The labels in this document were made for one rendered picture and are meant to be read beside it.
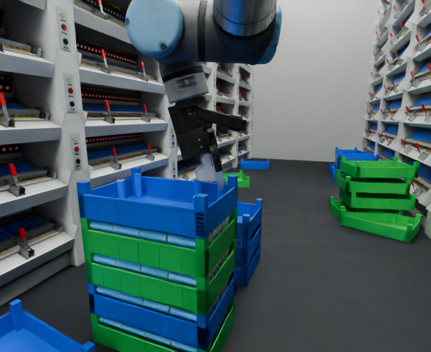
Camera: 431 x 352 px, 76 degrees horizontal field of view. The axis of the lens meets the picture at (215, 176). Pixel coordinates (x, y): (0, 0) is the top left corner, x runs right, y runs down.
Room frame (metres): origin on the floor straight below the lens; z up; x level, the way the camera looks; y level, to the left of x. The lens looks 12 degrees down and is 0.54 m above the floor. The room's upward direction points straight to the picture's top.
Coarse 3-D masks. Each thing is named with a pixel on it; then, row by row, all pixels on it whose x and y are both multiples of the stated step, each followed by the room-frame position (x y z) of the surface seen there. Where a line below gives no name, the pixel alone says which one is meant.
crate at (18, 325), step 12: (12, 312) 0.61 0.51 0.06; (24, 312) 0.61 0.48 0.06; (0, 324) 0.59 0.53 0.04; (12, 324) 0.61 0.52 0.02; (24, 324) 0.62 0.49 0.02; (36, 324) 0.59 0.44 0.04; (0, 336) 0.59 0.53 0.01; (12, 336) 0.59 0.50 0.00; (24, 336) 0.59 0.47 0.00; (36, 336) 0.59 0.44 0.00; (48, 336) 0.56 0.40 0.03; (60, 336) 0.54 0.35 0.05; (0, 348) 0.55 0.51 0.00; (12, 348) 0.55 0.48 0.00; (24, 348) 0.55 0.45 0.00; (36, 348) 0.55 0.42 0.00; (48, 348) 0.55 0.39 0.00; (60, 348) 0.54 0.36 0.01; (72, 348) 0.52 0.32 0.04; (84, 348) 0.48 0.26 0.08
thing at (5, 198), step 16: (16, 144) 0.93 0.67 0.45; (0, 160) 0.88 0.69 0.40; (16, 160) 0.92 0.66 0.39; (32, 160) 0.97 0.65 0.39; (48, 160) 0.95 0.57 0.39; (0, 176) 0.81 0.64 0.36; (16, 176) 0.78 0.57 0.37; (32, 176) 0.87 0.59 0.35; (48, 176) 0.93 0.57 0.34; (64, 176) 0.92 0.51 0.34; (0, 192) 0.76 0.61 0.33; (16, 192) 0.77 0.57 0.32; (32, 192) 0.81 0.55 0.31; (48, 192) 0.85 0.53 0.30; (64, 192) 0.92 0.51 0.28; (0, 208) 0.72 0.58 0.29; (16, 208) 0.76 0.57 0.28
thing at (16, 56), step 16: (0, 16) 0.94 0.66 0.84; (0, 32) 0.94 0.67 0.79; (16, 32) 0.97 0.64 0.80; (0, 48) 0.79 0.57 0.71; (16, 48) 0.88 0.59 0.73; (32, 48) 0.92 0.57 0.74; (48, 48) 0.93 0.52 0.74; (0, 64) 0.78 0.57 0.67; (16, 64) 0.82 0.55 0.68; (32, 64) 0.86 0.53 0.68; (48, 64) 0.90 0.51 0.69
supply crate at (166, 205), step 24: (96, 192) 0.62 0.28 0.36; (144, 192) 0.75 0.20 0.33; (168, 192) 0.72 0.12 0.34; (192, 192) 0.69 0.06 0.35; (216, 192) 0.67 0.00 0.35; (96, 216) 0.56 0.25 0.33; (120, 216) 0.54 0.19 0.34; (144, 216) 0.51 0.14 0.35; (168, 216) 0.49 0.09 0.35; (192, 216) 0.48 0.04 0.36; (216, 216) 0.52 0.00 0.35
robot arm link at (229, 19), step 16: (208, 0) 0.48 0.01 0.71; (224, 0) 0.37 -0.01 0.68; (240, 0) 0.36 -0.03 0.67; (256, 0) 0.36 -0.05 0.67; (272, 0) 0.38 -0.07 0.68; (208, 16) 0.45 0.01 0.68; (224, 16) 0.40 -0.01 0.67; (240, 16) 0.39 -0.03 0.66; (256, 16) 0.39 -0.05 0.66; (272, 16) 0.42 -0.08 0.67; (208, 32) 0.45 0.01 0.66; (224, 32) 0.43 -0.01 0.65; (240, 32) 0.41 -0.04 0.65; (256, 32) 0.42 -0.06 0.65; (272, 32) 0.45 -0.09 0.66; (208, 48) 0.46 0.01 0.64; (224, 48) 0.46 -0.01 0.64; (240, 48) 0.45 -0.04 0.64; (256, 48) 0.46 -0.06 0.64; (272, 48) 0.46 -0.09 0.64
